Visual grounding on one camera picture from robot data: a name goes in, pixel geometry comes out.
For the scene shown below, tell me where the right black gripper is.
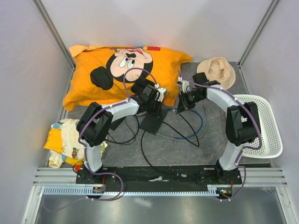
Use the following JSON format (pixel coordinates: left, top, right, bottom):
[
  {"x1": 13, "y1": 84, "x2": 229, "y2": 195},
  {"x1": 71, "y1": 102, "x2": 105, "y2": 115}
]
[{"x1": 176, "y1": 90, "x2": 205, "y2": 114}]

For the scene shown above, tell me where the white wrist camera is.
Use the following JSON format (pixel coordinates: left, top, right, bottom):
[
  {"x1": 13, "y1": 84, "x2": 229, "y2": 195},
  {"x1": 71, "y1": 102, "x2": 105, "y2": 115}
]
[
  {"x1": 177, "y1": 77, "x2": 192, "y2": 93},
  {"x1": 155, "y1": 88, "x2": 168, "y2": 102}
]

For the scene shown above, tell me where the orange Mickey Mouse pillow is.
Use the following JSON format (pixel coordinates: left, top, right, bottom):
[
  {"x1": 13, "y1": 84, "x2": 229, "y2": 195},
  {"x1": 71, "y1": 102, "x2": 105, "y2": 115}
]
[{"x1": 63, "y1": 45, "x2": 192, "y2": 112}]

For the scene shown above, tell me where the black network switch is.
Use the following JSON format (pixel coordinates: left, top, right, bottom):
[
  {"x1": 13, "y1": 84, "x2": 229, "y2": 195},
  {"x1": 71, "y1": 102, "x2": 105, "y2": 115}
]
[{"x1": 140, "y1": 109, "x2": 167, "y2": 135}]

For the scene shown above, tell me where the grey ethernet cable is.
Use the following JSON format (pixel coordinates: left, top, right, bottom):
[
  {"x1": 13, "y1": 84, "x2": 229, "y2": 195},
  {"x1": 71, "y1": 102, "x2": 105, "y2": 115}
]
[{"x1": 156, "y1": 105, "x2": 208, "y2": 141}]

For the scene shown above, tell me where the patterned cream yellow cloth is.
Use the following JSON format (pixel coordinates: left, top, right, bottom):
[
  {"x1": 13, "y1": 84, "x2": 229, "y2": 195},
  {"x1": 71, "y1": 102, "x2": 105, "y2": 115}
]
[{"x1": 43, "y1": 118, "x2": 108, "y2": 168}]

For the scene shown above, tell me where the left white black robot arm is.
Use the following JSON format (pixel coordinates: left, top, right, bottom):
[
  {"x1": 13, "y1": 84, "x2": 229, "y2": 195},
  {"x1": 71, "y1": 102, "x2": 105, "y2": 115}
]
[{"x1": 76, "y1": 85, "x2": 167, "y2": 184}]

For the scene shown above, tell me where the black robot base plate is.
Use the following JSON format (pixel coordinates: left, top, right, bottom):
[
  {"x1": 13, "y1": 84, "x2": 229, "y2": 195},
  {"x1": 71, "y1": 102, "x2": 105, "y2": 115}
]
[{"x1": 76, "y1": 165, "x2": 242, "y2": 191}]

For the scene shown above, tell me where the blue ethernet cable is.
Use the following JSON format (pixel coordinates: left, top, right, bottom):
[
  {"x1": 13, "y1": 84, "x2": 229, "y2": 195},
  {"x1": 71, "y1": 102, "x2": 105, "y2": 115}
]
[{"x1": 166, "y1": 107, "x2": 204, "y2": 141}]

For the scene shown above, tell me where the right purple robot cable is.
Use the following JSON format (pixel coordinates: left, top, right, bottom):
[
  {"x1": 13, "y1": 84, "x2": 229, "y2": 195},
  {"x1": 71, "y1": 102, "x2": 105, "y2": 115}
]
[{"x1": 177, "y1": 70, "x2": 262, "y2": 203}]

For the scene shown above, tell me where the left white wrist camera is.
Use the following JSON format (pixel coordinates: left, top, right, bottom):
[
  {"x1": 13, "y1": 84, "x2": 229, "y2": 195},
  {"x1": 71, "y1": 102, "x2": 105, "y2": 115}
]
[{"x1": 155, "y1": 88, "x2": 168, "y2": 102}]

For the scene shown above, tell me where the grey slotted cable duct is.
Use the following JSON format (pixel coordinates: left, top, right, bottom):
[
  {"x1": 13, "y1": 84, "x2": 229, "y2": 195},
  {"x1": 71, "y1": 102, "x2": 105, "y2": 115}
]
[{"x1": 43, "y1": 186, "x2": 225, "y2": 196}]

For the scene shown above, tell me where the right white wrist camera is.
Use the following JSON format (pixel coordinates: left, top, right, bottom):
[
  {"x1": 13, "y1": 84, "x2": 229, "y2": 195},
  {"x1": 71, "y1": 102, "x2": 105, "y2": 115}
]
[{"x1": 177, "y1": 77, "x2": 192, "y2": 93}]

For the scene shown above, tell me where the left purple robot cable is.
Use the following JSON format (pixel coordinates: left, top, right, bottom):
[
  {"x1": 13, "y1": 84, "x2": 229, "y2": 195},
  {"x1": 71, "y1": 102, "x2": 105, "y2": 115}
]
[{"x1": 41, "y1": 67, "x2": 160, "y2": 212}]

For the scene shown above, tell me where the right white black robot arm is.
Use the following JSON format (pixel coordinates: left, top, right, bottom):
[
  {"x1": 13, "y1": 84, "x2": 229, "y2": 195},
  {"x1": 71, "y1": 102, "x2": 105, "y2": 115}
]
[{"x1": 177, "y1": 72, "x2": 261, "y2": 184}]

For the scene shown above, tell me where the white perforated plastic basket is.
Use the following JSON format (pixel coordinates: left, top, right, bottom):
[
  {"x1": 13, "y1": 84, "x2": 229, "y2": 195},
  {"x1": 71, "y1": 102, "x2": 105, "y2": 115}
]
[{"x1": 235, "y1": 94, "x2": 283, "y2": 159}]

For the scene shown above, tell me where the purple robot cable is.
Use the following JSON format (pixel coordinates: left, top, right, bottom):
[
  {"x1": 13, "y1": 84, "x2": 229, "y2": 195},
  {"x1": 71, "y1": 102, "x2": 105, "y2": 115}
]
[
  {"x1": 41, "y1": 67, "x2": 160, "y2": 212},
  {"x1": 177, "y1": 70, "x2": 262, "y2": 203}
]

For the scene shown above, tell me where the beige bucket hat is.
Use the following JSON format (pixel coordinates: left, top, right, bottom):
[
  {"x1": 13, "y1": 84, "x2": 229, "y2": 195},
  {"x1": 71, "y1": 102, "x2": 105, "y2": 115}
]
[{"x1": 197, "y1": 57, "x2": 236, "y2": 90}]

